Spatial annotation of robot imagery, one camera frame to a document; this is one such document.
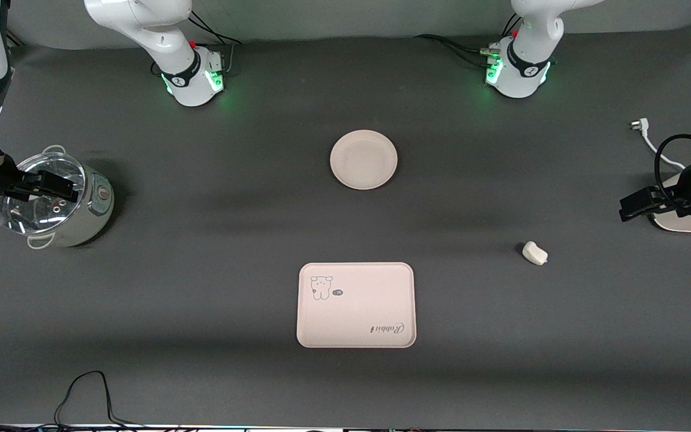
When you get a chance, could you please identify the small white bun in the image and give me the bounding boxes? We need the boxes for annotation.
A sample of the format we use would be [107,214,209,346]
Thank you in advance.
[522,241,549,266]

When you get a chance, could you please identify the round beige plate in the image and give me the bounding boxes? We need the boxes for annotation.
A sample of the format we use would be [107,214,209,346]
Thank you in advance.
[329,130,398,191]

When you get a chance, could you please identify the beige rectangular rabbit tray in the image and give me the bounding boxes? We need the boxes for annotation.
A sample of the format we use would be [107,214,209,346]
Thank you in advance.
[296,262,417,349]

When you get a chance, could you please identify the glass pot lid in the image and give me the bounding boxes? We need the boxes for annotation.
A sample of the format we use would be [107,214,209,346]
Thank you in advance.
[0,152,87,235]

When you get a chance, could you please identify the steel pot with glass lid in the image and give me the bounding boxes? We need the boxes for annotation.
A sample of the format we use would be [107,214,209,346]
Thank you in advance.
[0,145,115,250]

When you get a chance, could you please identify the dark grey table cloth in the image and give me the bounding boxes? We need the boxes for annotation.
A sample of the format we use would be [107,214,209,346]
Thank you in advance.
[0,21,691,428]

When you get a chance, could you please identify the white power cord with plug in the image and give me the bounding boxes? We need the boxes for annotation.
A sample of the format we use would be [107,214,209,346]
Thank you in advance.
[629,119,688,172]

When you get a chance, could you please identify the thin black looped cable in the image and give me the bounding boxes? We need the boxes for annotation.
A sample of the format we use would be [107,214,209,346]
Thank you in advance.
[0,371,142,430]

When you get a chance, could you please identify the black right arm base cables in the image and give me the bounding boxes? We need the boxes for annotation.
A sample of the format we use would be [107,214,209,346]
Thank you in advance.
[187,9,243,76]

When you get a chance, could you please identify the black arm base cables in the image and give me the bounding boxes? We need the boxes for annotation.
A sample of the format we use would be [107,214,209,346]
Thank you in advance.
[414,12,523,68]
[187,9,243,76]

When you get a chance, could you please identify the black left arm base cables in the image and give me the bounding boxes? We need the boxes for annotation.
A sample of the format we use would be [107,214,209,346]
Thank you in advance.
[414,12,523,68]

